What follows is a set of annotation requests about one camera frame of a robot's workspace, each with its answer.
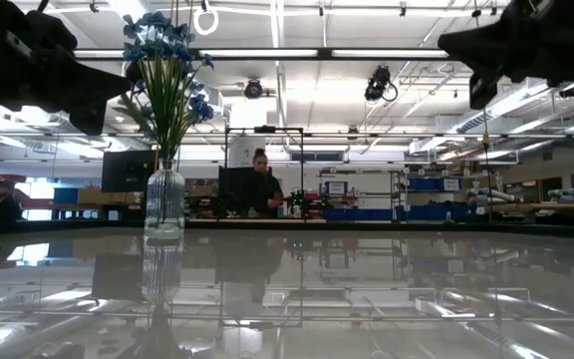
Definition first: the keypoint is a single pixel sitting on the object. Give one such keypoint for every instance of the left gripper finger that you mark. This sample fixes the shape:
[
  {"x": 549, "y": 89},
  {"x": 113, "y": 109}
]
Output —
[{"x": 97, "y": 82}]

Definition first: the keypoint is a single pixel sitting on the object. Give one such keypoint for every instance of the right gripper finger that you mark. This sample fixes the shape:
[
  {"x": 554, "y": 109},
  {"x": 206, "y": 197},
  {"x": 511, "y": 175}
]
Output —
[{"x": 481, "y": 45}]

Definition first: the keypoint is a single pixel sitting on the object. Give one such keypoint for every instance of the clear ribbed glass vase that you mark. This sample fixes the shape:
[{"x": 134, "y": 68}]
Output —
[{"x": 165, "y": 199}]

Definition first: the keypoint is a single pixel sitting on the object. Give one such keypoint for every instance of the black ceiling fixture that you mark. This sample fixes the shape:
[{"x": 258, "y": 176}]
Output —
[{"x": 571, "y": 91}]

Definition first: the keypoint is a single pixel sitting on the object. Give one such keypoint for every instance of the black monitor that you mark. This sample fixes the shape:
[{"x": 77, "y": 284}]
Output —
[{"x": 127, "y": 172}]

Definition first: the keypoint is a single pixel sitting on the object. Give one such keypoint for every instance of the brown cardboard box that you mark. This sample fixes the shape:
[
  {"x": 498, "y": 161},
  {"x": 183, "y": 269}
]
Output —
[{"x": 107, "y": 196}]

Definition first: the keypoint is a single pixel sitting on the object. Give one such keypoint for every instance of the blue box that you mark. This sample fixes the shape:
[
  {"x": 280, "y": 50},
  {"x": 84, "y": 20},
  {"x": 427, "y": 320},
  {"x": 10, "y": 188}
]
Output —
[{"x": 66, "y": 195}]

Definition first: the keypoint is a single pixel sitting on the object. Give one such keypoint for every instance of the person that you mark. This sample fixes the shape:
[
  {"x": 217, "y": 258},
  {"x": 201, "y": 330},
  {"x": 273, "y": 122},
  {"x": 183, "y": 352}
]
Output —
[
  {"x": 262, "y": 189},
  {"x": 2, "y": 209}
]

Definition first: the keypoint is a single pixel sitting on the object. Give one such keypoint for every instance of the blue storage bins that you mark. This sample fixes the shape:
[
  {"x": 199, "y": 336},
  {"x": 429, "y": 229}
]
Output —
[{"x": 424, "y": 184}]

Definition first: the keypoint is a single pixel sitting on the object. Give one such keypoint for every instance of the metal storage shelf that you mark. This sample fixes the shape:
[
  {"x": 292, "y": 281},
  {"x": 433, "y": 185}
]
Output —
[{"x": 337, "y": 188}]

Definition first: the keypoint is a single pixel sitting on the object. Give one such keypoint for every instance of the silver ventilation duct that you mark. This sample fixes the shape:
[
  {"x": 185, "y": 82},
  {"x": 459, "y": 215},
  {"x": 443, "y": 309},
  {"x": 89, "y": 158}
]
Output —
[{"x": 516, "y": 102}]

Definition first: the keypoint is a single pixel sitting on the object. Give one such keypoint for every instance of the black dome ceiling camera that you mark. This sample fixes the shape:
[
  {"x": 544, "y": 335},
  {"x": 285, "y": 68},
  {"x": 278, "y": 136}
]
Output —
[{"x": 253, "y": 90}]

